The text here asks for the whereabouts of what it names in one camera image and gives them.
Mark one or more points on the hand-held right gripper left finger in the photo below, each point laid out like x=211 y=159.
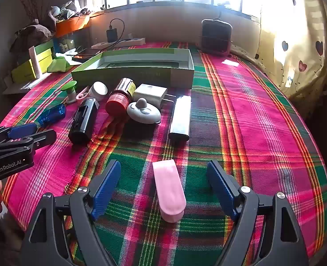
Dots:
x=108 y=188

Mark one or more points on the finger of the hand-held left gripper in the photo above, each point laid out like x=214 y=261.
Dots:
x=44 y=138
x=22 y=130

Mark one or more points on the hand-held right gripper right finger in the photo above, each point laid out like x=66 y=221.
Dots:
x=221 y=185

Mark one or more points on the blue USB tester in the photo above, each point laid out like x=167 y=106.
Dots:
x=51 y=115

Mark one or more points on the black plastic device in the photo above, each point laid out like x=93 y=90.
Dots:
x=83 y=122

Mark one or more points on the pink clip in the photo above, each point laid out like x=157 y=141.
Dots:
x=169 y=191

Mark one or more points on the green mushroom-shaped knob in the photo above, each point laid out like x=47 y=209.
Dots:
x=69 y=88

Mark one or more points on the small white bottle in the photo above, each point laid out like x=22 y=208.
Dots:
x=98 y=90

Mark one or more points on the silver lighter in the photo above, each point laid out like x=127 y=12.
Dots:
x=180 y=119

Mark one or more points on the brown bottle with red cap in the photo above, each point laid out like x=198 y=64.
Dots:
x=119 y=99

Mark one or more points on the white round panda toy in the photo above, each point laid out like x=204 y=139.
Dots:
x=143 y=112

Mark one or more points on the white charger adapter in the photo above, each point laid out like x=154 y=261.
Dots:
x=151 y=92

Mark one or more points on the green cardboard box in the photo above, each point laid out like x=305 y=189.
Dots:
x=135 y=76

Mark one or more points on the white side shelf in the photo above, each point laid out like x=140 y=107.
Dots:
x=16 y=85

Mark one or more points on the yellow cardboard box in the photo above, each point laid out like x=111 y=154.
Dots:
x=45 y=59
x=21 y=73

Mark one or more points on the plaid blanket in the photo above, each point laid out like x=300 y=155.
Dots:
x=235 y=116

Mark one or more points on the green tissue pack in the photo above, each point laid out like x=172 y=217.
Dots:
x=58 y=63

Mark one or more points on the small green storage box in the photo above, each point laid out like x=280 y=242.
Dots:
x=43 y=45

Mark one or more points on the black smartphone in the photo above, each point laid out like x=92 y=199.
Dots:
x=86 y=53

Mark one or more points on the clear storage box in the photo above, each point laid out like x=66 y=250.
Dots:
x=66 y=43

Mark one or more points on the brown checkered cloth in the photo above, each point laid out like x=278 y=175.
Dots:
x=33 y=32

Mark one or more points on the orange box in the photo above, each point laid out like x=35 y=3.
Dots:
x=72 y=25

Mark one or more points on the white power strip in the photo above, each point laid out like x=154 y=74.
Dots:
x=119 y=43

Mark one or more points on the white paper slip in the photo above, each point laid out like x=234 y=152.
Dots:
x=231 y=62

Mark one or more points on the black charger adapter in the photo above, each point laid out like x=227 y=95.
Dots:
x=112 y=34

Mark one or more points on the dried twigs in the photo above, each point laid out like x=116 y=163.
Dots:
x=29 y=5

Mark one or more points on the heap of pale clutter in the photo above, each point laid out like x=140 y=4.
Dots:
x=66 y=12

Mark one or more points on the small grey heater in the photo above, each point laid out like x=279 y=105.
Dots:
x=216 y=37

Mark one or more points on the cream curtain with hearts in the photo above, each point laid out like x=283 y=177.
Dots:
x=299 y=38

